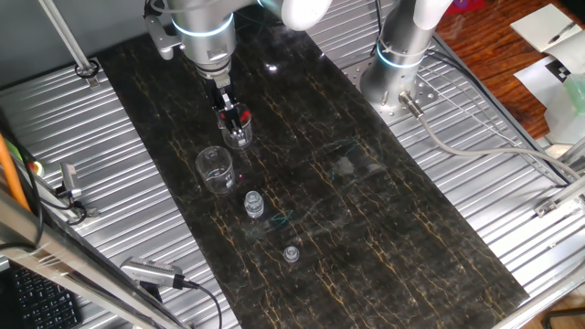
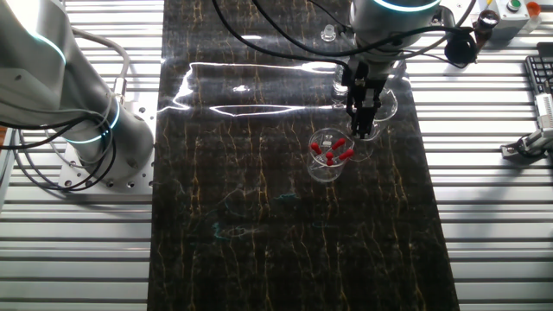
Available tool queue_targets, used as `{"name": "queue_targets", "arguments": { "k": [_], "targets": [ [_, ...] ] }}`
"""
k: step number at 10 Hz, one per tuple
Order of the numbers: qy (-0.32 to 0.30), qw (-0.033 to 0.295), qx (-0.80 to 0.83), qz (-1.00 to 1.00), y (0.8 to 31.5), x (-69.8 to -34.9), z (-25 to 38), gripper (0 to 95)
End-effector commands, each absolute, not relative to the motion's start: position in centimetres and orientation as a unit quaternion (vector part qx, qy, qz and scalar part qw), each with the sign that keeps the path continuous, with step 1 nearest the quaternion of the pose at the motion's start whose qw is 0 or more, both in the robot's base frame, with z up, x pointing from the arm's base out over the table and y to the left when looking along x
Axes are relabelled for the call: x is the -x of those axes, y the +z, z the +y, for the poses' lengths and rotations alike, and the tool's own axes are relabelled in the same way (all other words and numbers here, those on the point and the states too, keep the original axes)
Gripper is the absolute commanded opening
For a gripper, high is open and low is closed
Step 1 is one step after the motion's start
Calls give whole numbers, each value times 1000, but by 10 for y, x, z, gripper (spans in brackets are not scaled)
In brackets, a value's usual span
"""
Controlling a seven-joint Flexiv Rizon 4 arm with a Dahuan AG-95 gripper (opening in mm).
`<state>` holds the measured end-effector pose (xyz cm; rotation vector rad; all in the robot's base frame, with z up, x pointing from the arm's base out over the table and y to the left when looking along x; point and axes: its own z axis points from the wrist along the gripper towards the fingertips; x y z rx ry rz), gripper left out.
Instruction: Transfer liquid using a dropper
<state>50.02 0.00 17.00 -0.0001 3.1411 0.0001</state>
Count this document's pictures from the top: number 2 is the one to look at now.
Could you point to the grey metal clamp tool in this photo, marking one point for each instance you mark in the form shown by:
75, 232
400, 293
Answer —
516, 149

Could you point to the grey button box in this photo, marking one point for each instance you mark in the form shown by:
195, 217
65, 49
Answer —
514, 19

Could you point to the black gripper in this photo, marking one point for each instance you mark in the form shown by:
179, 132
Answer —
365, 84

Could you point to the small orange cap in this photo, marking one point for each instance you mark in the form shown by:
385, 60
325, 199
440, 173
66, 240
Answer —
533, 8

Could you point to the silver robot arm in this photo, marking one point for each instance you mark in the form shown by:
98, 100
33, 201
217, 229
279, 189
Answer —
43, 65

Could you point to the clear glass bottle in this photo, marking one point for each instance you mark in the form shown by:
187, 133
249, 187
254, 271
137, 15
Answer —
338, 86

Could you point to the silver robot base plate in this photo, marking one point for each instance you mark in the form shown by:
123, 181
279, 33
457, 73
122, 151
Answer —
144, 105

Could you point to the black keyboard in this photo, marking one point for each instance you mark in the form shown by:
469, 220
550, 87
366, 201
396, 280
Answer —
540, 73

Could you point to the clear glass stopper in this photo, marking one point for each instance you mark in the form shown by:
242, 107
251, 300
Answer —
328, 33

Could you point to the large glass beaker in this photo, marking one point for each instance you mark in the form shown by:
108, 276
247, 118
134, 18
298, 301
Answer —
389, 108

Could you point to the brown glass bottle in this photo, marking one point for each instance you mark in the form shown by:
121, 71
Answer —
488, 19

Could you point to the red bulb glass dropper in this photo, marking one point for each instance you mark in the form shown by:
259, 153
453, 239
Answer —
329, 155
338, 143
329, 162
315, 148
346, 154

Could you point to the small glass beaker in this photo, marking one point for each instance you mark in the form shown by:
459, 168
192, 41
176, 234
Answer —
322, 175

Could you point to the black marble mat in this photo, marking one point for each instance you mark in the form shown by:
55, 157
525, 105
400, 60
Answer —
259, 194

